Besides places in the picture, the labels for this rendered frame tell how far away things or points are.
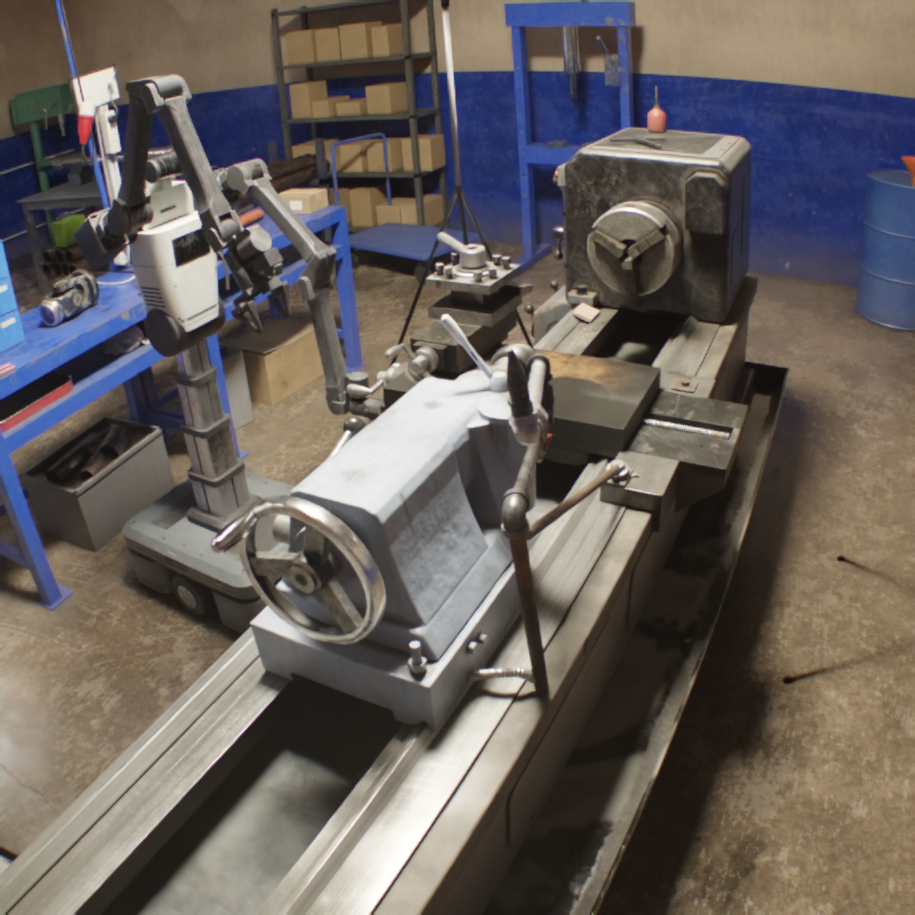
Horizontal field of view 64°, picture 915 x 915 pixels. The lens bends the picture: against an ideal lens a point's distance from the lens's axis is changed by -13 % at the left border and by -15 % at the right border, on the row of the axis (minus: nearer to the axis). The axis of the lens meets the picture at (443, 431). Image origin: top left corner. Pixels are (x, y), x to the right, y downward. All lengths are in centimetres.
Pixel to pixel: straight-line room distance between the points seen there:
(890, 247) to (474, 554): 412
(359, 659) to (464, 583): 19
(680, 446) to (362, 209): 497
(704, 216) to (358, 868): 188
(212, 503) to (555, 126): 412
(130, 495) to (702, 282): 227
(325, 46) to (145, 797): 581
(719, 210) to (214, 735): 183
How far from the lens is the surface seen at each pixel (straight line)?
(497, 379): 130
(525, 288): 199
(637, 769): 169
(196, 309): 242
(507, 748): 117
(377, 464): 114
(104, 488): 326
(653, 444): 175
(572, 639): 133
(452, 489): 120
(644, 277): 228
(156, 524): 284
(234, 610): 260
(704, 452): 173
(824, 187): 570
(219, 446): 262
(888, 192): 500
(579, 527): 156
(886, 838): 221
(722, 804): 216
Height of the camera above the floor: 174
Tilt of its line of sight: 29 degrees down
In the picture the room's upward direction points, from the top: 5 degrees counter-clockwise
